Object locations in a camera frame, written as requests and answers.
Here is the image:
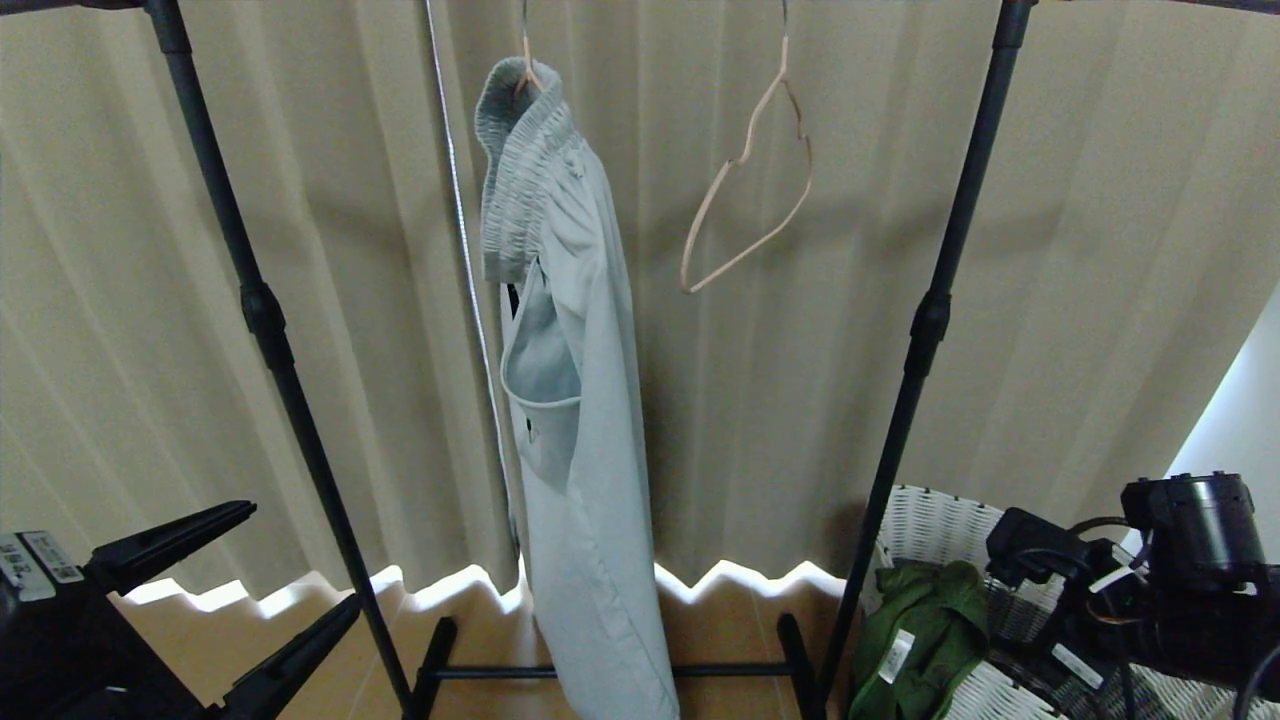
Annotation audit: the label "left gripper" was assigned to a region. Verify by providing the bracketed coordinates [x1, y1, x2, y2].
[0, 500, 364, 720]

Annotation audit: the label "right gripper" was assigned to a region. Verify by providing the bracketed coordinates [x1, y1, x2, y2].
[1040, 575, 1280, 703]

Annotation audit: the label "green garment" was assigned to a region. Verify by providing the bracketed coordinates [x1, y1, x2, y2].
[850, 560, 991, 720]

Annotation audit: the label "pale grey shorts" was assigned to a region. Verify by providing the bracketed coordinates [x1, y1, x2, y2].
[474, 57, 682, 720]

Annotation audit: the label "pink clothes hanger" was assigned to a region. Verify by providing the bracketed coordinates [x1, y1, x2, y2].
[680, 0, 814, 295]
[515, 0, 547, 97]

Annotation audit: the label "white laundry basket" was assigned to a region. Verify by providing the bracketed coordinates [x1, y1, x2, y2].
[860, 485, 1280, 720]

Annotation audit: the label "black clothes rack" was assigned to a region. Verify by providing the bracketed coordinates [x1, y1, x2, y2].
[0, 0, 1280, 720]

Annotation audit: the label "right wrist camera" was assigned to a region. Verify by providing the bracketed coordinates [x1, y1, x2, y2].
[985, 507, 1098, 593]

